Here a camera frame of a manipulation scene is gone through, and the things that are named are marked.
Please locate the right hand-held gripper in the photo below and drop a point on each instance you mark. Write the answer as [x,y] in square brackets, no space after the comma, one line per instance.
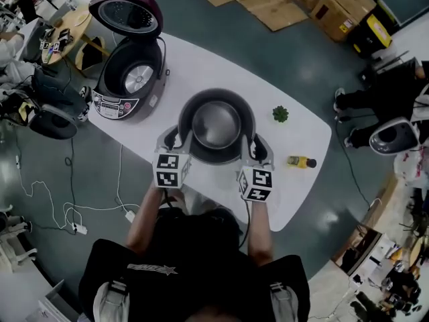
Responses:
[256,183]

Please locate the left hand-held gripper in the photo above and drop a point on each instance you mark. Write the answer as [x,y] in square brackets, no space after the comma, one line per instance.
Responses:
[171,169]

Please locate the dark pot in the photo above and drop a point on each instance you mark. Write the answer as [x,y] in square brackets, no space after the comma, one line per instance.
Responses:
[216,124]

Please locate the purple rice cooker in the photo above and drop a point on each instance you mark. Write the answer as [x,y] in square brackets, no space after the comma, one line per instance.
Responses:
[127,72]

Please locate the person's right forearm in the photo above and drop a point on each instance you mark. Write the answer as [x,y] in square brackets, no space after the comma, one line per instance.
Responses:
[260,230]

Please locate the person's left forearm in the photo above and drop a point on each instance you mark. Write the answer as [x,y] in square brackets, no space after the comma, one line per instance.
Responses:
[147,220]

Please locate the yellow drink bottle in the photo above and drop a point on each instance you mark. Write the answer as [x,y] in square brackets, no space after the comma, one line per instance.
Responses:
[298,162]

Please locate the small green succulent plant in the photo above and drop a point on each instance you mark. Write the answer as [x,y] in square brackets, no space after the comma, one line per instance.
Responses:
[280,113]

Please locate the person's black t-shirt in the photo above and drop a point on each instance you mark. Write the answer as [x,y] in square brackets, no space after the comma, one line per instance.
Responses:
[194,263]

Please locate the black seat wooden stool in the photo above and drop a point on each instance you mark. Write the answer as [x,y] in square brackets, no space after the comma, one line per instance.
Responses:
[90,54]

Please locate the grey office chair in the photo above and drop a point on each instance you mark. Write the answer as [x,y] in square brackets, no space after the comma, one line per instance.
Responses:
[50,122]

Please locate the white power strip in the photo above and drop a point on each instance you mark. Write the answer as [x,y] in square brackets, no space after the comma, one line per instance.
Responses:
[79,228]

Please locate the black equipment case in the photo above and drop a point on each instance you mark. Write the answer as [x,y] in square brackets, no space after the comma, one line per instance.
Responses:
[385,70]

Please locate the spare hand-held gripper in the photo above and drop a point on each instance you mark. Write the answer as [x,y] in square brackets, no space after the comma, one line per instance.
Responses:
[63,39]

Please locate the white red-print plastic bag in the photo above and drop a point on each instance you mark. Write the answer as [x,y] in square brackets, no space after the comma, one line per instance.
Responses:
[410,164]

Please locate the round wooden table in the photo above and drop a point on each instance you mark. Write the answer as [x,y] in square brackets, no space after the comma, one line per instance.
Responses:
[75,22]

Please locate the yellow black bin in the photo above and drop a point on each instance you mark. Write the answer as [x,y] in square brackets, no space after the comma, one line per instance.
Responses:
[372,34]

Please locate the brown cardboard box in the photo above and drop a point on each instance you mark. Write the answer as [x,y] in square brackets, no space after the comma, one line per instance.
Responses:
[342,10]

